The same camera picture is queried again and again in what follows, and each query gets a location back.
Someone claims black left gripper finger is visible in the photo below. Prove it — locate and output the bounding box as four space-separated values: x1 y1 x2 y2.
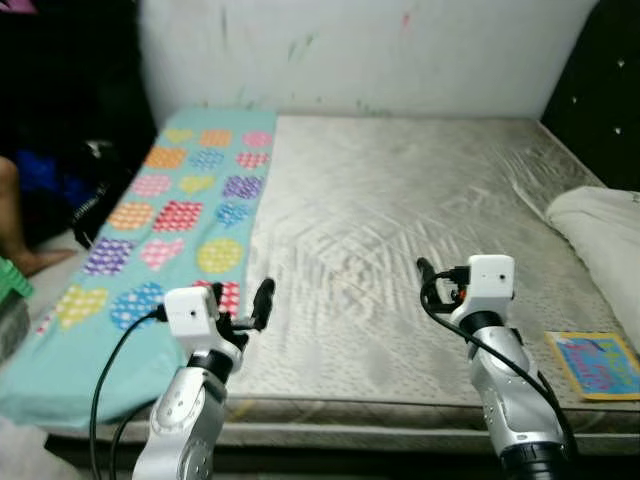
250 278 276 332

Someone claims white printed pillow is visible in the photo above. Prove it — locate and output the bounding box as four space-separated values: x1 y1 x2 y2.
545 187 640 341

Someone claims black tufted headboard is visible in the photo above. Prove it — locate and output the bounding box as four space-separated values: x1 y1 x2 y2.
540 0 640 193

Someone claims black sports bag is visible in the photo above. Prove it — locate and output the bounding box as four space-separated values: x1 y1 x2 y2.
70 140 131 249

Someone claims teal patchwork polka dot blanket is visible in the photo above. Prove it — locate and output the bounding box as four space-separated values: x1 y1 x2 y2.
0 107 279 429

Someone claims blue yellow children's book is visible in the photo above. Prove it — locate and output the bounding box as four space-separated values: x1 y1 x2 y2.
545 331 640 403

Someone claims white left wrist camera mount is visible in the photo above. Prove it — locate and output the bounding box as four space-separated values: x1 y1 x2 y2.
163 287 219 343

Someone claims green plastic stool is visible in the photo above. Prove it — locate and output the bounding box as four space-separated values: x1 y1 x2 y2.
0 258 33 301

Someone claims blue plastic bag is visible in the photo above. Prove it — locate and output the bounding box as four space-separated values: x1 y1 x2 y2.
15 150 91 206

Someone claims quilted grey mattress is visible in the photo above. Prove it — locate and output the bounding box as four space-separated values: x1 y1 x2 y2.
40 113 640 446

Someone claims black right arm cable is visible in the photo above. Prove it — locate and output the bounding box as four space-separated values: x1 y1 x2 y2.
420 278 576 456

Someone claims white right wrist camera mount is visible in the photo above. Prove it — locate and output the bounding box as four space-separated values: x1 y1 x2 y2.
450 254 516 323

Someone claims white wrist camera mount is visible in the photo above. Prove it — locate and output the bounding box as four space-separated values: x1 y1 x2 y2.
450 254 516 323
163 287 219 343

